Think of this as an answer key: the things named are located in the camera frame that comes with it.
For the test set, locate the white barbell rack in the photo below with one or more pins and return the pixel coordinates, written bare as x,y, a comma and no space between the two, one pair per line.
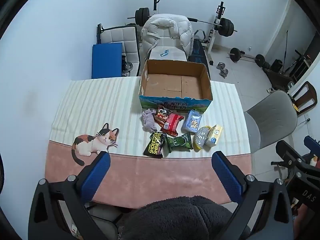
217,27

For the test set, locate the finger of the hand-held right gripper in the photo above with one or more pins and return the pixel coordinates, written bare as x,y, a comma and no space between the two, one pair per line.
311,143
287,155

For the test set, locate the dark fleece clothing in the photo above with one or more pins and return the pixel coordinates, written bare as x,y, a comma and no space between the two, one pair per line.
185,220

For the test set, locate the green snack packet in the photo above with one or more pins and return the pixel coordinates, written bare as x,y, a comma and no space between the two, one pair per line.
178,142

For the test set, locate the chrome dumbbell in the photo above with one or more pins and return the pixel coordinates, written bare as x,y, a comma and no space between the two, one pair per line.
224,73
220,66

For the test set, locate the chrome weight plates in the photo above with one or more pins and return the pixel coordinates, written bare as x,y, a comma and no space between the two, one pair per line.
128,68

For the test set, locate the red snack packet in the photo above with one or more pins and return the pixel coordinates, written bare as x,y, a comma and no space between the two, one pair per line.
171,125

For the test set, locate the black bag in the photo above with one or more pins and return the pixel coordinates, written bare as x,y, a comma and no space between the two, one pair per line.
276,65

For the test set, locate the white puffer jacket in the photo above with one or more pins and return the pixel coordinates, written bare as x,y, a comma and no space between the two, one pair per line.
165,27

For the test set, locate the purple cloth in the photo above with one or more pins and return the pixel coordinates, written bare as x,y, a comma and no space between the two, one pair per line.
149,120

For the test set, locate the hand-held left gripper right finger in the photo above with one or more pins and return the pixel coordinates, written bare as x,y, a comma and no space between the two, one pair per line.
226,177

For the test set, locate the brown wooden chair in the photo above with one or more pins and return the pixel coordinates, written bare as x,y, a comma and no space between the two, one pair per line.
306,97

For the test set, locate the small blue packet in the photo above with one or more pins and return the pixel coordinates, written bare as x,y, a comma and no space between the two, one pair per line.
164,53

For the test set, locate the light blue tissue packet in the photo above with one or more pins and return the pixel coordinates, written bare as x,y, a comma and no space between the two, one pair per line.
192,122

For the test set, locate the silver scourer packet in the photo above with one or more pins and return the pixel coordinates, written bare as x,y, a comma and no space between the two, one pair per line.
201,138

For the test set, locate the black shoe wipes packet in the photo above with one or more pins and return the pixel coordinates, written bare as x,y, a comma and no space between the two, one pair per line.
153,146

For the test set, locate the blue board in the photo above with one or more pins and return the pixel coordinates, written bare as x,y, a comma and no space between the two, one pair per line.
107,61

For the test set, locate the yellow tissue packet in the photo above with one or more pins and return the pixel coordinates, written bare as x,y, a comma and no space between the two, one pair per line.
214,136

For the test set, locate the cardboard box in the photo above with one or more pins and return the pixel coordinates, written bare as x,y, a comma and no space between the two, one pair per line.
175,85

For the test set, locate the white quilted chair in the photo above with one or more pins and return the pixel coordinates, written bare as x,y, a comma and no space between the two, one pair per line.
122,38

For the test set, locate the panda print snack packet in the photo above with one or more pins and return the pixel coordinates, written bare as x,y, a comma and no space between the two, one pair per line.
161,116

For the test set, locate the short barbell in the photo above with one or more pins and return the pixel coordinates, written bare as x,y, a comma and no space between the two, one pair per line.
246,58

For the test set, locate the grey chair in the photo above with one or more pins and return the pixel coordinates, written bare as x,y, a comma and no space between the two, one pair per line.
272,117

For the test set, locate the white padded chair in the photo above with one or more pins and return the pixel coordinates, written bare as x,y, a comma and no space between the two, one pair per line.
172,53

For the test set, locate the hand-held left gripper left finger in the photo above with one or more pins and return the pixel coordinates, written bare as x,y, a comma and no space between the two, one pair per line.
96,177

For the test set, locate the black weight bench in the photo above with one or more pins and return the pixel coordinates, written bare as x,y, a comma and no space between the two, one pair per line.
198,52

